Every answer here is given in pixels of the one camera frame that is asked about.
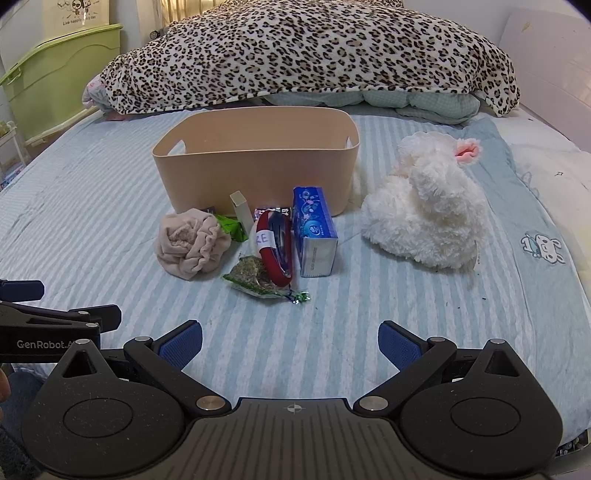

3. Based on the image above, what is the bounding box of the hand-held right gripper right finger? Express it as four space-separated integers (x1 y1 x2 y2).
353 321 533 419

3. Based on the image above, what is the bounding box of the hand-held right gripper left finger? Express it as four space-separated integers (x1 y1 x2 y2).
50 320 232 419

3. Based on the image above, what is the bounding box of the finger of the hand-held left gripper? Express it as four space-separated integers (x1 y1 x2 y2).
0 279 45 302
0 301 122 335

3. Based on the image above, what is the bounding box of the dark blue cloth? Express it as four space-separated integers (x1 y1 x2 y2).
0 369 45 462

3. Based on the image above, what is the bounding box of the crumpled beige cloth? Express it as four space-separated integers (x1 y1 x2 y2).
154 209 232 281

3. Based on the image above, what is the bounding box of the clear green seaweed packet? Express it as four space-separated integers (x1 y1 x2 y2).
222 255 310 306

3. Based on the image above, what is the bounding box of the blue striped bed sheet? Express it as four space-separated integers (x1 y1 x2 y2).
0 107 539 404

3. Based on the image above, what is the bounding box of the green snack packet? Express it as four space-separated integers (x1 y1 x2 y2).
213 213 250 243

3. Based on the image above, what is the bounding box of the white plush rabbit toy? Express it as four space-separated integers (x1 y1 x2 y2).
360 131 489 271

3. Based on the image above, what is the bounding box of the red and blue stapler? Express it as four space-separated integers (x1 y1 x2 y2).
252 210 297 289

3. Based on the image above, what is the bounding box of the blue printed box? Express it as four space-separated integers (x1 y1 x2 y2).
292 186 339 278

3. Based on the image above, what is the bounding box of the white shelf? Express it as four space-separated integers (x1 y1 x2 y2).
0 119 25 191

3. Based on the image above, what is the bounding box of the light blue cartoon quilt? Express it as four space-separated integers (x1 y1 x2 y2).
455 113 591 457

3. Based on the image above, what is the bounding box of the small white green box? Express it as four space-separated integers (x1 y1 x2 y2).
229 191 253 232

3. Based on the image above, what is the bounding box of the beige plastic storage basket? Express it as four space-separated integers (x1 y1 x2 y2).
152 107 361 219

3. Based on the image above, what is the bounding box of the green plastic storage box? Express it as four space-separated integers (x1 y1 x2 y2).
0 23 123 147

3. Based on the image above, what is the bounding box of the pink cloth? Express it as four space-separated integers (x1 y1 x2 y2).
82 75 112 114

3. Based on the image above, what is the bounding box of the green checked quilt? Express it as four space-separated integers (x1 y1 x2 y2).
262 89 482 125

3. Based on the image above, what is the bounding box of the leopard print blanket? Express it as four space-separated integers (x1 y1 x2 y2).
99 0 522 119

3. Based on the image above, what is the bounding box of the white headboard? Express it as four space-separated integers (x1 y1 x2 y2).
502 8 591 154

